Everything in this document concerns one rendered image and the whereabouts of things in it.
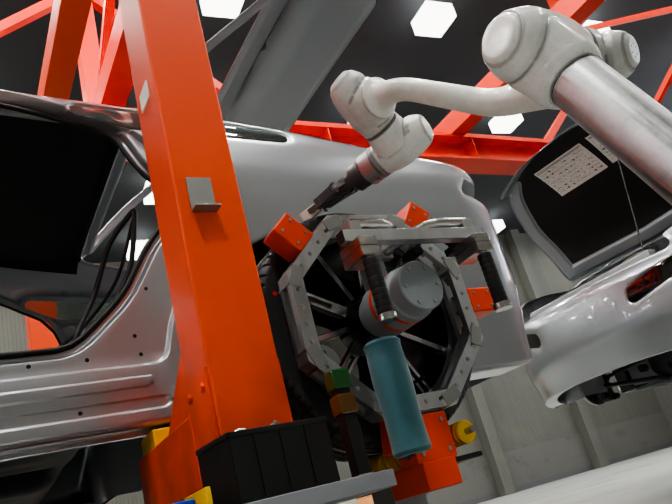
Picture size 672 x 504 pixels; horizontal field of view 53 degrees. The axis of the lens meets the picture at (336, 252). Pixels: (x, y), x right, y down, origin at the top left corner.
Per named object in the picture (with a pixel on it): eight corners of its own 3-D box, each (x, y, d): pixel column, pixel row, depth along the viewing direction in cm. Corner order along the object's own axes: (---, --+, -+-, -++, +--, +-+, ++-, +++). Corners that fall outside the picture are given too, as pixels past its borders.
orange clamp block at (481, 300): (458, 321, 193) (481, 318, 197) (475, 311, 186) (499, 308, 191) (450, 298, 195) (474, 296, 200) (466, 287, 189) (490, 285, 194)
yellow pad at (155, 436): (191, 449, 195) (188, 432, 197) (206, 438, 184) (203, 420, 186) (143, 459, 188) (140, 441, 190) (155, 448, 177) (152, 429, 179)
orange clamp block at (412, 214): (409, 247, 197) (416, 224, 202) (424, 235, 191) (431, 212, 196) (389, 235, 195) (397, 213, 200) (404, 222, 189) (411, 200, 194)
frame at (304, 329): (489, 401, 183) (428, 223, 203) (504, 395, 178) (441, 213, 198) (313, 436, 155) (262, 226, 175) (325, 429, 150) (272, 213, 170)
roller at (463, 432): (420, 461, 190) (414, 441, 192) (485, 438, 167) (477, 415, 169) (403, 465, 187) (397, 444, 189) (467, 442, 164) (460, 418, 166)
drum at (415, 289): (407, 338, 180) (392, 290, 185) (454, 309, 164) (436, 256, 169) (362, 344, 173) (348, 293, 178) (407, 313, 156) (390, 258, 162)
